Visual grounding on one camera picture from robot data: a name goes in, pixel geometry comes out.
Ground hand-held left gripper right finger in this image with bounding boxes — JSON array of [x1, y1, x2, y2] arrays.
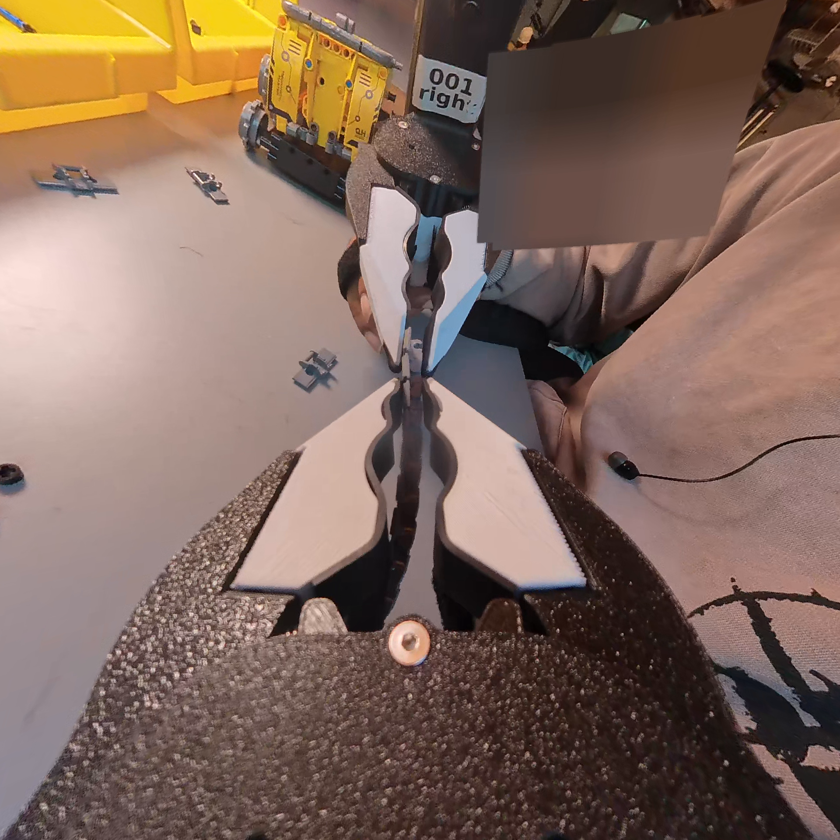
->
[[423, 379, 588, 624]]

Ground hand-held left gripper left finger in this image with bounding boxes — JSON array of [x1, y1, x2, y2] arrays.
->
[[230, 379, 404, 624]]

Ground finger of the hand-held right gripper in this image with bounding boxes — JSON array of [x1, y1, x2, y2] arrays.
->
[[358, 184, 422, 375], [424, 209, 491, 377]]

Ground grey toy track chain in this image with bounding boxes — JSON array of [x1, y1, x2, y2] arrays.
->
[[390, 328, 429, 592]]

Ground grey toy track link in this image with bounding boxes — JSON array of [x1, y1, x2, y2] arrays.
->
[[185, 167, 231, 205], [292, 350, 340, 392]]

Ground person's right forearm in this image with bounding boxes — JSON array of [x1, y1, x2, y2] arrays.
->
[[459, 118, 840, 382]]

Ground grey toy track link pair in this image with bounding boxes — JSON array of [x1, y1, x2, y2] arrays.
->
[[33, 164, 119, 198]]

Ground grey desk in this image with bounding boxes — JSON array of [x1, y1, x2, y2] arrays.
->
[[0, 92, 547, 815]]

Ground person's right hand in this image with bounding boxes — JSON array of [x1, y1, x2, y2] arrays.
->
[[336, 238, 389, 366]]

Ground yellow toy robot vehicle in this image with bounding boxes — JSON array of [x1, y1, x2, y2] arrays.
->
[[238, 0, 403, 206]]

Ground teal garment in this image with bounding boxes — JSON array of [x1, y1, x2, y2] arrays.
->
[[551, 341, 621, 370]]

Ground beige printed hoodie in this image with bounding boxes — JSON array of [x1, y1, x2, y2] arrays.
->
[[528, 236, 840, 840]]

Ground yellow divided parts bin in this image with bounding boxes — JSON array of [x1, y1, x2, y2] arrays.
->
[[0, 0, 179, 135]]

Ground black clip microphone with cable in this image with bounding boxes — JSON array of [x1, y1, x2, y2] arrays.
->
[[607, 433, 840, 483]]

